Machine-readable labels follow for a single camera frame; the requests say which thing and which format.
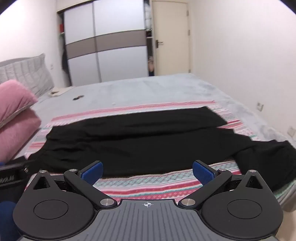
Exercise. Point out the folded white bedding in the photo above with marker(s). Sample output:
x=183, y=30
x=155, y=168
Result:
x=147, y=15

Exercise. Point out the red box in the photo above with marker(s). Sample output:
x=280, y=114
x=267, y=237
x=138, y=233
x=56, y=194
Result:
x=61, y=27

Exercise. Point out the small black object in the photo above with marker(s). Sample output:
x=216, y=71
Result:
x=78, y=97

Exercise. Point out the pink bag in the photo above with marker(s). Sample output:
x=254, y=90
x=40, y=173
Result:
x=151, y=64

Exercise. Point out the grey bed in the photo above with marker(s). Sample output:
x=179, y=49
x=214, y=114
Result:
x=161, y=90

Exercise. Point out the striped printed blanket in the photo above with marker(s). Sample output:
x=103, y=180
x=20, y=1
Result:
x=150, y=183

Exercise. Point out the black pants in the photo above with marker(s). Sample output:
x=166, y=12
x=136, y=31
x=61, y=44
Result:
x=138, y=143

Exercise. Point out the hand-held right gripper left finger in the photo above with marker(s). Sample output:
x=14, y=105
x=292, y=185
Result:
x=92, y=173

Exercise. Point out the grey checked pillow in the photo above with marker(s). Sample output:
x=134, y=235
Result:
x=25, y=71

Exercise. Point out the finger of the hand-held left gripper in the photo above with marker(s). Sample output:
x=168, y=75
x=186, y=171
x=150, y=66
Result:
x=13, y=165

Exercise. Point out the pink pillow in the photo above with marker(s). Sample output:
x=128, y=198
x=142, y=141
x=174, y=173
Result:
x=13, y=97
x=16, y=136

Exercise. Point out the white wall socket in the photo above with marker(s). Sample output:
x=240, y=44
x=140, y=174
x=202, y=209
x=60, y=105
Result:
x=260, y=106

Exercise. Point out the cream room door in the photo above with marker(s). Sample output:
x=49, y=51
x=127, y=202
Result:
x=172, y=34

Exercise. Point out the person's blue clothing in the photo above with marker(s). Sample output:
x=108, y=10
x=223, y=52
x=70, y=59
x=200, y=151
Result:
x=7, y=217

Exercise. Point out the sliding door wardrobe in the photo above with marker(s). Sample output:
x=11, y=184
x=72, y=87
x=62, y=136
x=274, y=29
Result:
x=108, y=41

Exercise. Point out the dark hanging clothing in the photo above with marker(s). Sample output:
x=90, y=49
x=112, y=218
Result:
x=65, y=62

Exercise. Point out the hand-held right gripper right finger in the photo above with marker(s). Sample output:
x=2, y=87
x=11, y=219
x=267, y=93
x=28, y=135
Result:
x=203, y=172

